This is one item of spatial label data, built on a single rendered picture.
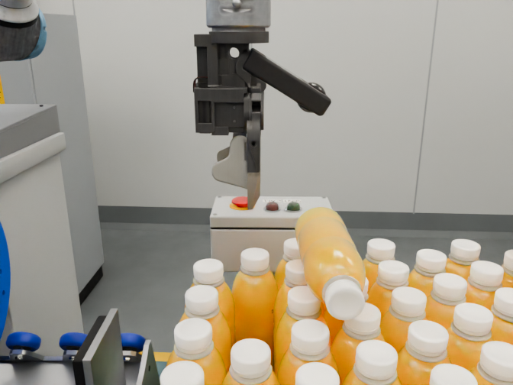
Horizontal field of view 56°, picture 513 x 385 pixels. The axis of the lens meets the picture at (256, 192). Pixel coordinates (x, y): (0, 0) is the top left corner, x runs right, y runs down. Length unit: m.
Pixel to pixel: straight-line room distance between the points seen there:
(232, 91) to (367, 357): 0.32
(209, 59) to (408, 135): 2.89
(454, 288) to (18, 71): 1.96
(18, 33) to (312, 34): 2.35
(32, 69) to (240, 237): 1.62
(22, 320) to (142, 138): 2.46
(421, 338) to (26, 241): 0.83
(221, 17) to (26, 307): 0.78
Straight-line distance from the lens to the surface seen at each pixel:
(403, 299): 0.58
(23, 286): 1.12
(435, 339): 0.53
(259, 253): 0.66
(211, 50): 0.58
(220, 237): 0.78
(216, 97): 0.57
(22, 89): 2.26
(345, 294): 0.50
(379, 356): 0.49
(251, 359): 0.47
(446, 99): 3.42
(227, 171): 0.58
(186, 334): 0.51
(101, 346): 0.59
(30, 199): 1.12
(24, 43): 1.15
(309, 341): 0.50
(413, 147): 3.43
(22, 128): 1.09
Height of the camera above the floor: 1.38
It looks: 19 degrees down
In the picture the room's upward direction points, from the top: straight up
